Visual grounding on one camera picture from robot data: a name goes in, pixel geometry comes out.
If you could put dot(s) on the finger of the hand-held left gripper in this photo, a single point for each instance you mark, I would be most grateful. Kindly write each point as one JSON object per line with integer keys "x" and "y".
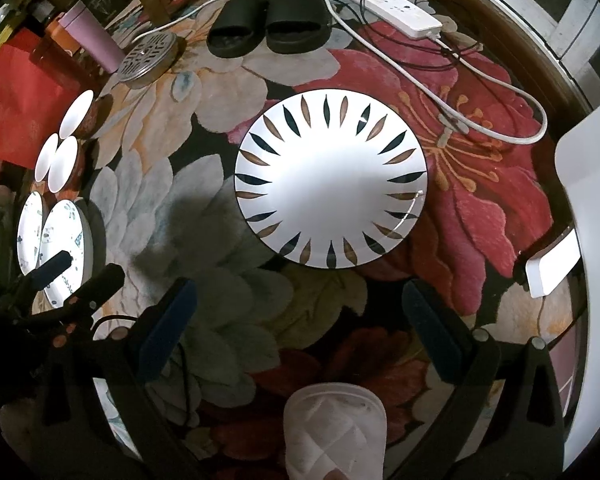
{"x": 102, "y": 280}
{"x": 55, "y": 265}

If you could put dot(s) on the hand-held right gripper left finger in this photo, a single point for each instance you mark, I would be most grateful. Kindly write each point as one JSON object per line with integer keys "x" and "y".
{"x": 172, "y": 317}

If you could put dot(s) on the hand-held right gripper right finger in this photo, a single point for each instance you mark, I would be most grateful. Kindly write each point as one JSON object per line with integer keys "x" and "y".
{"x": 427, "y": 325}

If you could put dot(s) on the white plate with leaf pattern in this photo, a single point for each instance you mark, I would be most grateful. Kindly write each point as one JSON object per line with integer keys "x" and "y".
{"x": 330, "y": 185}

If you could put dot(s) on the floral tablecloth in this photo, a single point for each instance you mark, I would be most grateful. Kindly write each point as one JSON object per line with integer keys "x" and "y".
{"x": 220, "y": 270}

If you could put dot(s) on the white box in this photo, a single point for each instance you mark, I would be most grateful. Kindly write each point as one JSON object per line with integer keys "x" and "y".
{"x": 550, "y": 270}

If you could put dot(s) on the white quilted slipper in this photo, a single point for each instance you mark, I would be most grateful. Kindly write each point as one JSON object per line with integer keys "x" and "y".
{"x": 335, "y": 425}

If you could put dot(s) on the red bag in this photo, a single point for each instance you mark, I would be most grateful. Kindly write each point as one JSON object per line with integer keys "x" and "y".
{"x": 15, "y": 105}

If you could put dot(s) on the red bottle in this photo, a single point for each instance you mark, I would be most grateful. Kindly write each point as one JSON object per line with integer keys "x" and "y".
{"x": 60, "y": 60}

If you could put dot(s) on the white furniture panel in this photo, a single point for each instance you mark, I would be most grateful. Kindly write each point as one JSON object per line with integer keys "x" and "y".
{"x": 592, "y": 200}

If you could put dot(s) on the round metal perforated lid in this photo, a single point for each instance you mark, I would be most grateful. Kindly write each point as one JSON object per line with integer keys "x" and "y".
{"x": 145, "y": 59}

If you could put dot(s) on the pink tumbler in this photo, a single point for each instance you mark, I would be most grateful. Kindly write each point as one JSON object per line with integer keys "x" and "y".
{"x": 90, "y": 37}

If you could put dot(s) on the black slipper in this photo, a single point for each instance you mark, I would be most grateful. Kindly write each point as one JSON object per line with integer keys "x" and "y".
{"x": 237, "y": 22}
{"x": 297, "y": 20}

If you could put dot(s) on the white power strip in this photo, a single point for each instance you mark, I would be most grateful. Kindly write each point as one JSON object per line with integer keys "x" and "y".
{"x": 395, "y": 11}

